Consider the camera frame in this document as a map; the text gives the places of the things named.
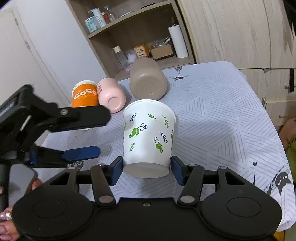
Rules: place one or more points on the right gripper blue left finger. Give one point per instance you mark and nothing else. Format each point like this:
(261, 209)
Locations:
(103, 176)

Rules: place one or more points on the white paper towel roll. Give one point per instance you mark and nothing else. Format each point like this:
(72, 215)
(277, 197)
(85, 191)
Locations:
(178, 41)

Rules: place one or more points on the wooden shelf unit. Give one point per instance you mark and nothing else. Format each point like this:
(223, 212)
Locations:
(139, 22)

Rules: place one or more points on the white door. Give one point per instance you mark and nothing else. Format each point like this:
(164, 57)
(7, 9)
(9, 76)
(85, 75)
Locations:
(21, 64)

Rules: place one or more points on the orange patterned small box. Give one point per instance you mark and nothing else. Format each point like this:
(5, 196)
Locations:
(142, 50)

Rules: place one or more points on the light blue container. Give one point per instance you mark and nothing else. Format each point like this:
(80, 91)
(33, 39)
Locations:
(92, 24)

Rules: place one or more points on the orange white paper cup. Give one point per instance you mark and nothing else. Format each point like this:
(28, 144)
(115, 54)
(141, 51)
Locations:
(84, 94)

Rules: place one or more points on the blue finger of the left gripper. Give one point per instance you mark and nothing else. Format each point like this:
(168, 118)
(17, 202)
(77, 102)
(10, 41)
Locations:
(67, 119)
(46, 156)

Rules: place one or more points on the small cardboard box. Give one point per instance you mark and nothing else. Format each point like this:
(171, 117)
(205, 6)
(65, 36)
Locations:
(162, 52)

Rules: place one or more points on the clear bottle with cream cap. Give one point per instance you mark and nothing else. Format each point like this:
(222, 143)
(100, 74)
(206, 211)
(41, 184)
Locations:
(121, 57)

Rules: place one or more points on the pink cup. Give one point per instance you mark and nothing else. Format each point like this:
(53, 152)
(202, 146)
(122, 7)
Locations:
(111, 95)

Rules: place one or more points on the taupe brown cup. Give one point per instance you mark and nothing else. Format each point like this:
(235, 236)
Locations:
(147, 80)

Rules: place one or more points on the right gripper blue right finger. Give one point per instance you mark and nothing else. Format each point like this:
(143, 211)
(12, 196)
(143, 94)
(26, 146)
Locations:
(190, 177)

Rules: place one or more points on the white leaf-pattern paper cup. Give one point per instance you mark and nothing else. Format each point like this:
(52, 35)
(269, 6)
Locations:
(148, 138)

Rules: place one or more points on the white patterned tablecloth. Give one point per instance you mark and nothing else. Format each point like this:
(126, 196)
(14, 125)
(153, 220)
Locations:
(220, 122)

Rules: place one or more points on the white tube bottle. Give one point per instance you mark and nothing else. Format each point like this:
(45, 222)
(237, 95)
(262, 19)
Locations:
(98, 16)

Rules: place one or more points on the wooden wardrobe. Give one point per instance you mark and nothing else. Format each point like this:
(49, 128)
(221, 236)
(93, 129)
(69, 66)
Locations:
(258, 37)

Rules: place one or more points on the person's left hand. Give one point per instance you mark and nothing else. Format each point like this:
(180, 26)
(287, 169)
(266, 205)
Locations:
(8, 230)

